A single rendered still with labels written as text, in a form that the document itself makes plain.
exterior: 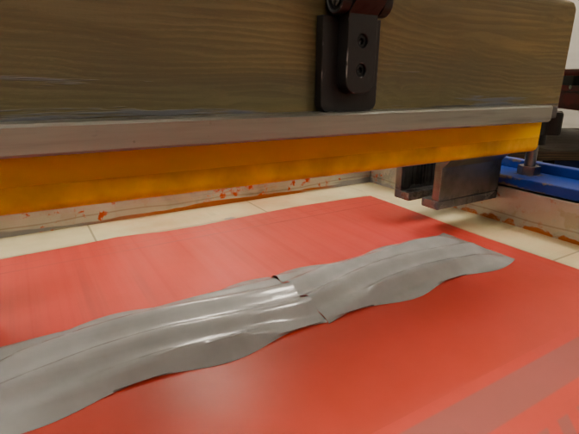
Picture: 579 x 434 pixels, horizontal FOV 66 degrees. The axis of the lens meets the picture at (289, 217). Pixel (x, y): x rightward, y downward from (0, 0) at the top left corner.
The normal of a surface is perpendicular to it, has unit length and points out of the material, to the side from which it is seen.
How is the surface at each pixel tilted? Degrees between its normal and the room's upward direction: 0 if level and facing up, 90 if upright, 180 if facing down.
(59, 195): 90
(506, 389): 0
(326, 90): 90
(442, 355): 0
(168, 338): 30
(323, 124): 90
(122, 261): 0
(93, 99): 90
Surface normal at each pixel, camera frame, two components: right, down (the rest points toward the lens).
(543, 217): -0.86, 0.15
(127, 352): 0.27, -0.72
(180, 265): 0.00, -0.95
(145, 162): 0.52, 0.26
